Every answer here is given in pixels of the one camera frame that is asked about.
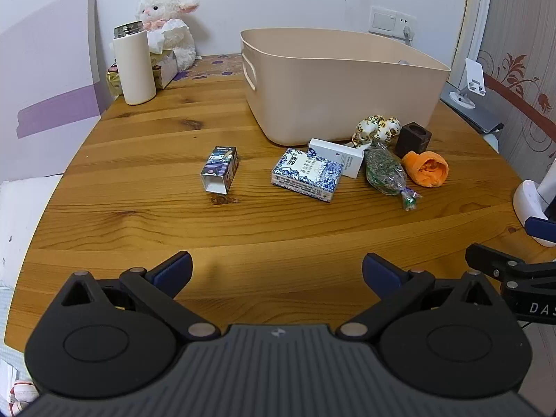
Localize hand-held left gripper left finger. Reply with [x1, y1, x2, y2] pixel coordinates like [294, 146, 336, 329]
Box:
[56, 251, 220, 342]

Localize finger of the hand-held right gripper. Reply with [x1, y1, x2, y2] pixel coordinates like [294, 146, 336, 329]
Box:
[523, 216, 556, 246]
[465, 243, 556, 291]

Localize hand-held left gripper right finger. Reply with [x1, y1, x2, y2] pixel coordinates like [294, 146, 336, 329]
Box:
[339, 253, 500, 340]

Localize clear bag of dried herbs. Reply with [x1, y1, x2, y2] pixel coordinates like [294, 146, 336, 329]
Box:
[364, 141, 423, 211]

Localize orange cloth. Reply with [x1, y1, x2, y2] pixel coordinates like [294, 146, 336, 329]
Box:
[400, 150, 449, 188]

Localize small blue printed carton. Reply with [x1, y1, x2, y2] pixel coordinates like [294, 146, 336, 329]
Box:
[200, 145, 239, 195]

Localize white cardboard box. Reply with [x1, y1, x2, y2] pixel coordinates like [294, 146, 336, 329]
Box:
[308, 138, 366, 179]

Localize blue white tissue packet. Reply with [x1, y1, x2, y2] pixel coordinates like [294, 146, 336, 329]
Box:
[271, 148, 345, 203]

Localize dark brown wooden block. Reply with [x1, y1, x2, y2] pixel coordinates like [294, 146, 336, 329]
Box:
[394, 122, 432, 158]

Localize white yellow floral scrunchie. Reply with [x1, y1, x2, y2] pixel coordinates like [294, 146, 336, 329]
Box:
[352, 115, 401, 148]

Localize beige plastic storage bin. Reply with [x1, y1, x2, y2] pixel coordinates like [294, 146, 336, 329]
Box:
[240, 28, 451, 146]

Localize white round device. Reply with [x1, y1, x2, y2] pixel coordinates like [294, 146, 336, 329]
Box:
[513, 178, 556, 246]

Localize grey laptop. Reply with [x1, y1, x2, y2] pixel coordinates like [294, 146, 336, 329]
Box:
[439, 91, 507, 133]

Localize white phone stand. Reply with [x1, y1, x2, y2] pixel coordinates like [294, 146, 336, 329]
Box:
[449, 58, 487, 109]

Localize gold foil packet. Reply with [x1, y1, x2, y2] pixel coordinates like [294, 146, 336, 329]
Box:
[106, 64, 124, 96]

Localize tissue box with white tissue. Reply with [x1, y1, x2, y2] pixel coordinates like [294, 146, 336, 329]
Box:
[147, 18, 185, 90]

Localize white thermos bottle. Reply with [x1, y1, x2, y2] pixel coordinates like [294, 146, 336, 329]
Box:
[113, 21, 157, 106]

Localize purple floral table mat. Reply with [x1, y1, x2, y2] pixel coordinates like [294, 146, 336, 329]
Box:
[174, 54, 244, 81]

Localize white and purple panel board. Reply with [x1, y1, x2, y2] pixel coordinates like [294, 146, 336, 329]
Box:
[0, 0, 116, 181]

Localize white plush lamb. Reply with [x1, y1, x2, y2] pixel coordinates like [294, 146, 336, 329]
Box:
[136, 0, 201, 71]

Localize cream door frame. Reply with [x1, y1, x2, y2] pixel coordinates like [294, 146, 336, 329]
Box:
[452, 0, 494, 83]

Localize white wall switch socket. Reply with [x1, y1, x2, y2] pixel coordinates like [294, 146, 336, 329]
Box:
[369, 6, 418, 38]

